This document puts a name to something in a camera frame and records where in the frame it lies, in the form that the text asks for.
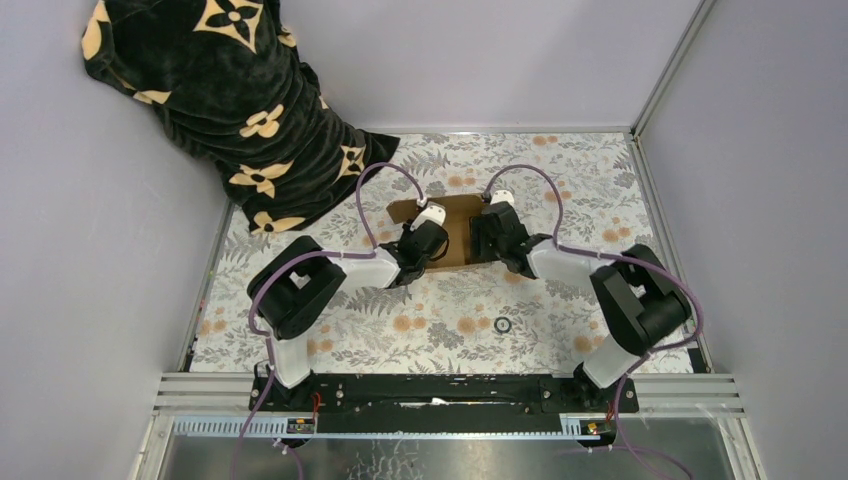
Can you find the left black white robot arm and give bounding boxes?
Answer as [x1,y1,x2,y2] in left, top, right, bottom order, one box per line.
[247,220,449,411]

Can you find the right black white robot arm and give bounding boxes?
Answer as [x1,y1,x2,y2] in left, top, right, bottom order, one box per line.
[470,201,692,412]

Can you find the brown cardboard box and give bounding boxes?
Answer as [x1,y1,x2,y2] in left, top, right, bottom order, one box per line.
[386,194,487,273]

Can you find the aluminium frame rails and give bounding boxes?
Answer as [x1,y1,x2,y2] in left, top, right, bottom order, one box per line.
[130,1,766,479]

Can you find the black floral plush blanket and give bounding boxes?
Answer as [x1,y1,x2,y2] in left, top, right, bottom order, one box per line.
[81,0,399,234]

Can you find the floral patterned table mat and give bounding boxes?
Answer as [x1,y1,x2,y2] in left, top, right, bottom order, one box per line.
[191,133,656,373]

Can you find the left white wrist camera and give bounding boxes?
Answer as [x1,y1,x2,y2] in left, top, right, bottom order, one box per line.
[410,203,447,231]

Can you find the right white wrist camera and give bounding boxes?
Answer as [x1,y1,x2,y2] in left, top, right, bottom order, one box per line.
[489,190,515,206]

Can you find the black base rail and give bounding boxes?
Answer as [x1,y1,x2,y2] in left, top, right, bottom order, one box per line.
[249,373,639,434]

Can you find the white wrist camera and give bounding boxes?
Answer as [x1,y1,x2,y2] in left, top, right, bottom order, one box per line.
[410,203,447,231]
[489,190,515,206]

